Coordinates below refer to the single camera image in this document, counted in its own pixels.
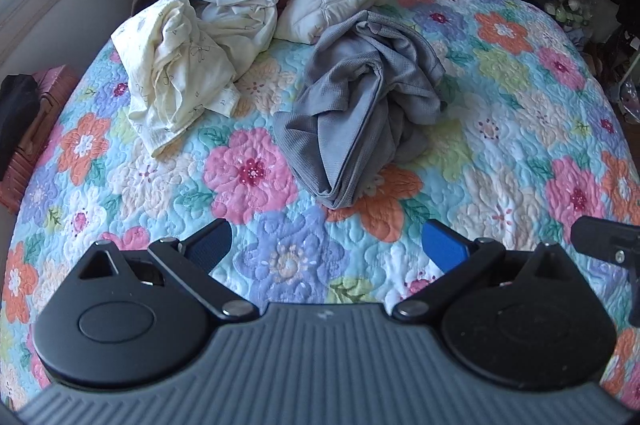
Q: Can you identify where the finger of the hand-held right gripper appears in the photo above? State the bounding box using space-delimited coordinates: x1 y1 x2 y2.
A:
571 215 640 301

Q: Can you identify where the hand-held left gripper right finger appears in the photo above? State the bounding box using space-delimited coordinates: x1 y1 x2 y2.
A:
391 220 588 323

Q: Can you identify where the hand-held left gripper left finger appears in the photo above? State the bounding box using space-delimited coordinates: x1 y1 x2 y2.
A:
76 219 261 322

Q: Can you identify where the grey waffle knit shirt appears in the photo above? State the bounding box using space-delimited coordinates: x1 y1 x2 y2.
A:
272 10 448 210

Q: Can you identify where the floral quilted bedspread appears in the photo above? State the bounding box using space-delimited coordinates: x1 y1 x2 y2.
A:
0 0 640 411

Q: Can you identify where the cream floral print garment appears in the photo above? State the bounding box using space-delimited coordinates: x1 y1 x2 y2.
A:
111 0 241 158

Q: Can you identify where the pink woven basket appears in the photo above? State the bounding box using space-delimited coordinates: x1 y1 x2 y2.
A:
0 65 81 216

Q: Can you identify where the pale green clutter pile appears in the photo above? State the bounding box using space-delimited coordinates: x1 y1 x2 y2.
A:
545 0 596 26

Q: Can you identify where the black cloth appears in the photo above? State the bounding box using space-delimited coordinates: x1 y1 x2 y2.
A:
0 74 41 180

